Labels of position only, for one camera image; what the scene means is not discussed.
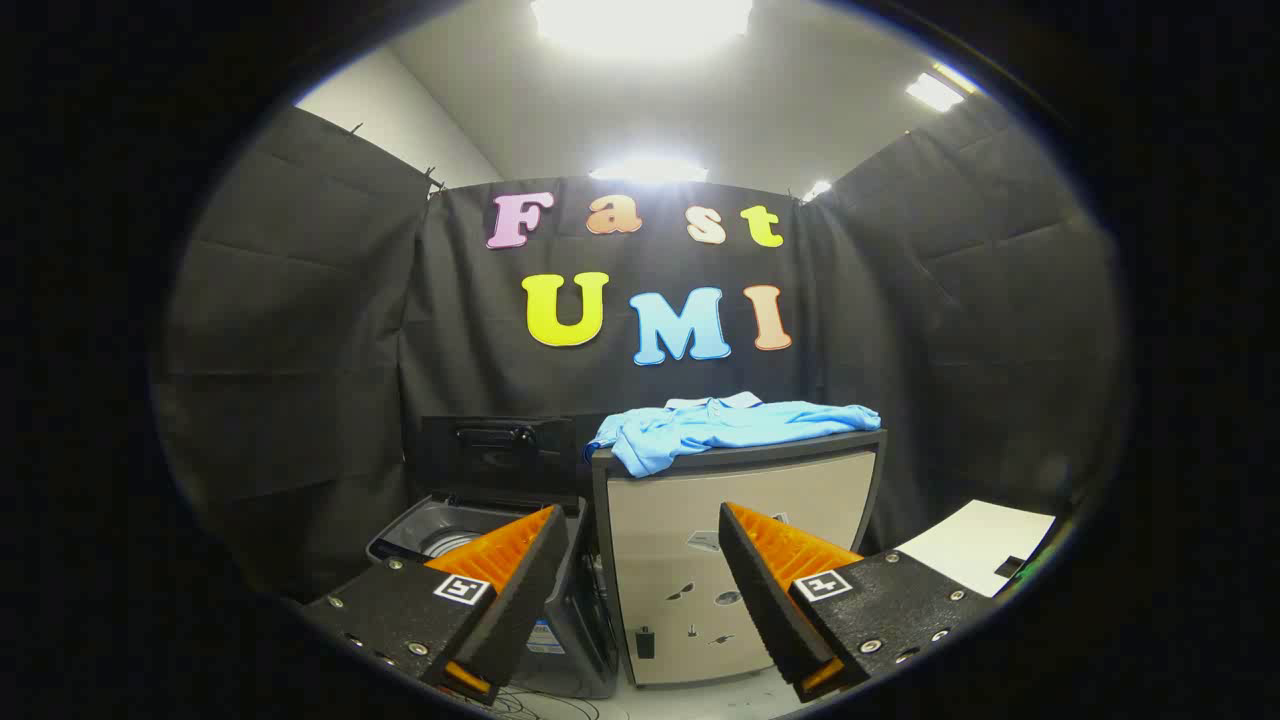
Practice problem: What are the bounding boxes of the thin cables on floor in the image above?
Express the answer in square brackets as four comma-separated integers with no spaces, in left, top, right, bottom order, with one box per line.
[490,685,601,720]

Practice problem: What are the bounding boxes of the beige cabinet with dark top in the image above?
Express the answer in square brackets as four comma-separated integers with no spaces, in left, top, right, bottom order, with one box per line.
[590,430,889,689]

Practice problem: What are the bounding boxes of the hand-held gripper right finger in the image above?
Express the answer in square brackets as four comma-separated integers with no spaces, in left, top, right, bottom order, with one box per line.
[718,502,998,704]

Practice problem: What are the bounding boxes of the grey washing machine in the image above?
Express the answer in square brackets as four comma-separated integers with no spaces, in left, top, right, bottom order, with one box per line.
[365,415,621,701]

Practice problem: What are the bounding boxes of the black backdrop cloth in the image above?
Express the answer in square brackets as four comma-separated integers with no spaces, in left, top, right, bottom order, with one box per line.
[150,95,1131,601]

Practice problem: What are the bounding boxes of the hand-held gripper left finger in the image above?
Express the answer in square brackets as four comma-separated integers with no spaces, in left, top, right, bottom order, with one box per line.
[303,505,571,707]

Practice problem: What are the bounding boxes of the light blue polo shirt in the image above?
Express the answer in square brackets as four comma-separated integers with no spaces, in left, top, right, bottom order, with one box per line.
[585,391,883,478]

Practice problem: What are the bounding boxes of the black washing machine lid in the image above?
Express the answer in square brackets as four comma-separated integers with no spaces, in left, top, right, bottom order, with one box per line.
[415,415,583,501]

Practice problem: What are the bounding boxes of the large ceiling light panel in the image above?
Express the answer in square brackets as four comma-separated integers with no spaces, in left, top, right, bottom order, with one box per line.
[530,0,753,51]

